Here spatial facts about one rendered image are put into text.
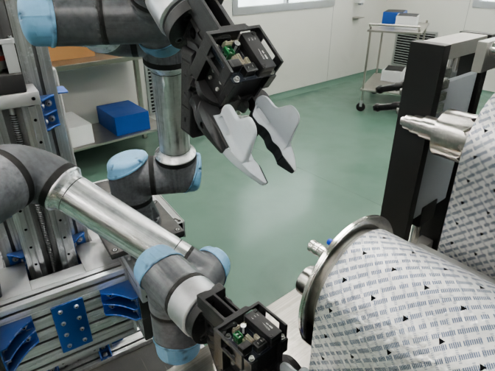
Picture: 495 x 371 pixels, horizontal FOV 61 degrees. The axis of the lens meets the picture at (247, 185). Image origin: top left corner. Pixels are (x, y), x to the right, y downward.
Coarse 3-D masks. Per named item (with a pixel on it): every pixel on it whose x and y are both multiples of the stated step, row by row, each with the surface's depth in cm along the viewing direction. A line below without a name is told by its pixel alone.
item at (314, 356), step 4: (312, 352) 41; (312, 356) 41; (316, 356) 40; (312, 360) 41; (316, 360) 41; (320, 360) 40; (312, 364) 41; (316, 364) 41; (320, 364) 40; (324, 364) 40; (328, 364) 39; (312, 368) 42; (316, 368) 41; (320, 368) 41; (324, 368) 40; (328, 368) 40; (332, 368) 39
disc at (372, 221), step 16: (352, 224) 39; (368, 224) 40; (384, 224) 43; (336, 240) 38; (352, 240) 40; (336, 256) 39; (320, 272) 38; (304, 304) 38; (304, 320) 39; (304, 336) 40
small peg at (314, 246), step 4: (312, 240) 45; (308, 244) 44; (312, 244) 44; (316, 244) 44; (320, 244) 44; (308, 248) 44; (312, 248) 44; (316, 248) 44; (320, 248) 44; (324, 248) 43; (312, 252) 44; (316, 252) 44; (320, 252) 43; (320, 256) 43
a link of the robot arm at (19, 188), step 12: (0, 156) 70; (12, 156) 72; (0, 168) 69; (12, 168) 70; (24, 168) 72; (0, 180) 68; (12, 180) 69; (24, 180) 72; (0, 192) 67; (12, 192) 69; (24, 192) 72; (0, 204) 67; (12, 204) 70; (24, 204) 73; (0, 216) 68
